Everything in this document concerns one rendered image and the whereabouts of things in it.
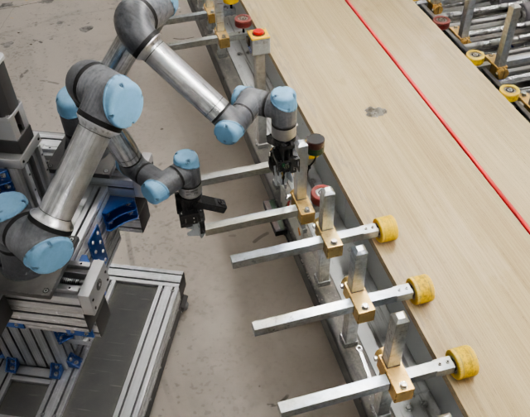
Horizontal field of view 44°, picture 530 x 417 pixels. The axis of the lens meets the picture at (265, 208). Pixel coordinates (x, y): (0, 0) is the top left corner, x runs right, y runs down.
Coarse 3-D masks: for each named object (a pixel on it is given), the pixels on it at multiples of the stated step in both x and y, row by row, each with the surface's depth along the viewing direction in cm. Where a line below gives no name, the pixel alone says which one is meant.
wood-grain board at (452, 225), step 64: (256, 0) 321; (320, 0) 319; (384, 0) 318; (320, 64) 278; (384, 64) 277; (448, 64) 276; (320, 128) 246; (384, 128) 245; (512, 128) 244; (384, 192) 220; (448, 192) 220; (512, 192) 219; (384, 256) 200; (448, 256) 199; (512, 256) 199; (448, 320) 182; (512, 320) 182; (448, 384) 170; (512, 384) 168
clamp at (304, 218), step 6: (294, 198) 224; (306, 198) 224; (300, 204) 221; (306, 204) 221; (300, 210) 219; (312, 210) 219; (300, 216) 220; (306, 216) 219; (312, 216) 220; (300, 222) 222; (306, 222) 221; (312, 222) 222
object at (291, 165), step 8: (280, 144) 193; (288, 144) 194; (272, 152) 199; (280, 152) 198; (288, 152) 193; (272, 160) 201; (280, 160) 197; (288, 160) 195; (296, 160) 196; (280, 168) 198; (288, 168) 199; (296, 168) 201
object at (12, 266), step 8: (0, 256) 176; (8, 256) 174; (16, 256) 174; (0, 264) 179; (8, 264) 175; (16, 264) 175; (8, 272) 177; (16, 272) 176; (24, 272) 176; (32, 272) 177; (16, 280) 178; (24, 280) 178
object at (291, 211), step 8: (280, 208) 222; (288, 208) 221; (296, 208) 221; (240, 216) 219; (248, 216) 219; (256, 216) 219; (264, 216) 219; (272, 216) 220; (280, 216) 221; (288, 216) 222; (296, 216) 223; (208, 224) 217; (216, 224) 217; (224, 224) 217; (232, 224) 217; (240, 224) 218; (248, 224) 219; (256, 224) 220; (208, 232) 216; (216, 232) 218
